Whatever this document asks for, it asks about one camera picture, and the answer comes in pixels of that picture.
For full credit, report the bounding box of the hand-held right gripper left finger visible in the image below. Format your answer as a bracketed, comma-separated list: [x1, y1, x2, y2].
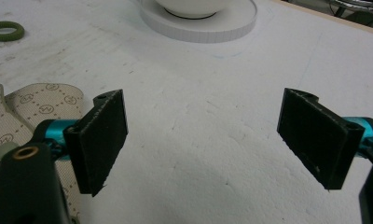
[33, 89, 129, 198]

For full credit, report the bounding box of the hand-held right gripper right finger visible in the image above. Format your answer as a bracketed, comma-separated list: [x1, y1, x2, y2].
[276, 88, 373, 190]

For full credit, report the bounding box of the metal stand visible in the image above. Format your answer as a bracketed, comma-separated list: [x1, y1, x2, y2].
[327, 0, 373, 27]

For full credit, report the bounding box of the white round base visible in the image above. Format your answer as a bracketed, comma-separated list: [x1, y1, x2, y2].
[139, 0, 258, 44]

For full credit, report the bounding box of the white bowl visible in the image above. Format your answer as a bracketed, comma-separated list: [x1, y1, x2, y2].
[154, 0, 235, 20]

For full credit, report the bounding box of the green hair tie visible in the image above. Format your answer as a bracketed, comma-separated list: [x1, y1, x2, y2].
[0, 21, 25, 42]

